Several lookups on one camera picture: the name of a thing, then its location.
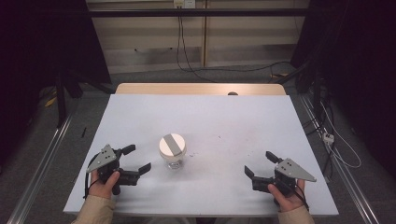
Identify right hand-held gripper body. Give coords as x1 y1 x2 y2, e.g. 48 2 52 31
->
251 157 318 199

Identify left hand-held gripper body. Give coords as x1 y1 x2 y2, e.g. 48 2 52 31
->
86 144 140 196

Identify glass jar with white lid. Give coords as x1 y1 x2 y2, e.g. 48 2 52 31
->
158 133 188 171

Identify person's left hand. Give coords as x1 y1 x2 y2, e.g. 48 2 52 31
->
88 169 121 200

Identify person's right hand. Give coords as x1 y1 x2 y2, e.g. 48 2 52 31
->
267 178 307 214

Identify white board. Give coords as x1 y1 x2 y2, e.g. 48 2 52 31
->
63 93 340 217

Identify black metal stand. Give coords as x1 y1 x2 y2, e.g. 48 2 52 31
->
54 69 116 129
274 59 326 122

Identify yellow floor tape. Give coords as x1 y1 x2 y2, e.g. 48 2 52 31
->
44 96 59 108

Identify wooden table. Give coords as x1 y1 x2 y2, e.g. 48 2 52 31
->
115 82 287 96

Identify black curtain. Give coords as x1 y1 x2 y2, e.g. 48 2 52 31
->
0 0 112 169
290 0 396 178

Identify black horizontal bar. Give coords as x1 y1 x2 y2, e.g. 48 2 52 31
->
88 8 310 18

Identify right hand-held gripper black cable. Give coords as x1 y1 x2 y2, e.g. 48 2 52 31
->
292 181 310 212

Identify hand-held gripper black cable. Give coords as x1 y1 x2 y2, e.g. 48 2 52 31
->
292 181 310 212
82 153 101 201

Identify left hand-held gripper black cable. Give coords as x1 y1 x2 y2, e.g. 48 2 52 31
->
82 153 101 201

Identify aluminium floor rail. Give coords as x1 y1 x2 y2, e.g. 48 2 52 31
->
6 106 76 224
297 92 381 224

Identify white cable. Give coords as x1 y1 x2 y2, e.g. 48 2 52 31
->
318 101 362 170

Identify black hanging cable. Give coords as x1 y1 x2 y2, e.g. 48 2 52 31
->
176 7 218 83

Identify white wall outlet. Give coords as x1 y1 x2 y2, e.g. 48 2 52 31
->
173 0 196 9

